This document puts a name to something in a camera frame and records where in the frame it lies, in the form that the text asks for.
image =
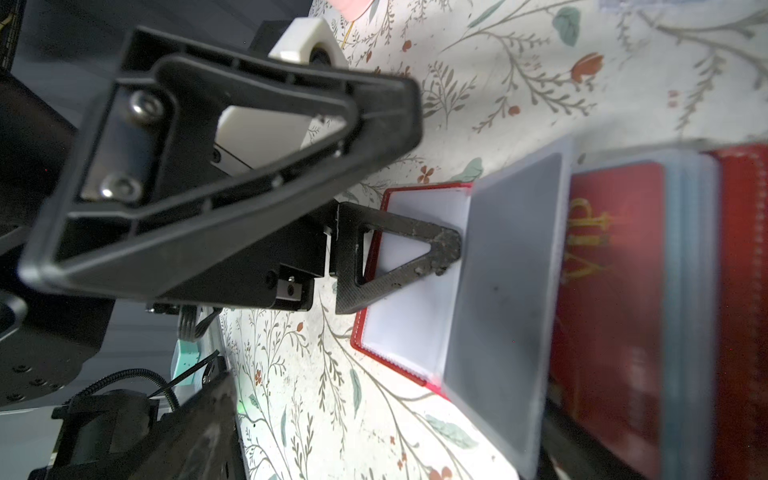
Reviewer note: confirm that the red vip card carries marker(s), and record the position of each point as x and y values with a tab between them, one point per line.
607	338

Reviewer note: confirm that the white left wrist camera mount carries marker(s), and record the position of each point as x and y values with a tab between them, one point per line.
254	135

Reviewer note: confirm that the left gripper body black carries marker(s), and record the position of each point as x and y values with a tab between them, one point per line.
277	272

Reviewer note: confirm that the floral table mat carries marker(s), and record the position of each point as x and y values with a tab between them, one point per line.
500	79

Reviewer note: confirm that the red leather card holder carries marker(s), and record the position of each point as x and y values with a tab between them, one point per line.
481	334

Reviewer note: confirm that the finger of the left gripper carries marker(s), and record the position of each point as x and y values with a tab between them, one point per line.
139	209
354	292

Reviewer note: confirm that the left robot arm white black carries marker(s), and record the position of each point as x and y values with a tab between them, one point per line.
47	337

